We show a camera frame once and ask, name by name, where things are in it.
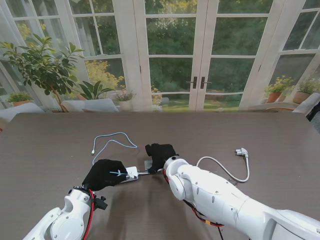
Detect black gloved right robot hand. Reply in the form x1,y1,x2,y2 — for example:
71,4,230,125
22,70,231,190
144,143,180,174

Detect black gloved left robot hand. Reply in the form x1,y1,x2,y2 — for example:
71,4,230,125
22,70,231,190
82,159,128,192

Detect white power strip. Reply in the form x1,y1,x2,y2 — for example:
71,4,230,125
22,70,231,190
119,166,140,185

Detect light blue USB cable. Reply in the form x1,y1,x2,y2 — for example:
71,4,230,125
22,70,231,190
91,131,140,177

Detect printed garden window backdrop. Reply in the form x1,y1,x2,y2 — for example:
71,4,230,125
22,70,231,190
0,0,320,113

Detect dark object beside backdrop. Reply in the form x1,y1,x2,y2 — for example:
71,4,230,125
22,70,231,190
306,99,320,122

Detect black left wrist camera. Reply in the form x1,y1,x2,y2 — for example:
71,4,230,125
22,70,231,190
93,196,109,211

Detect red left arm cables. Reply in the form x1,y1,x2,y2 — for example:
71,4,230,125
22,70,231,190
82,189,97,240

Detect red arm cables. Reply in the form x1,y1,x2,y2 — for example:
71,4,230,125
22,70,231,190
82,189,97,240
163,169,226,228

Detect red right arm cables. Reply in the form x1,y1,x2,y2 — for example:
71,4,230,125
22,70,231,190
163,169,226,228

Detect white power cord with plug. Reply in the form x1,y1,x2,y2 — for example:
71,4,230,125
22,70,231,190
138,148,251,186

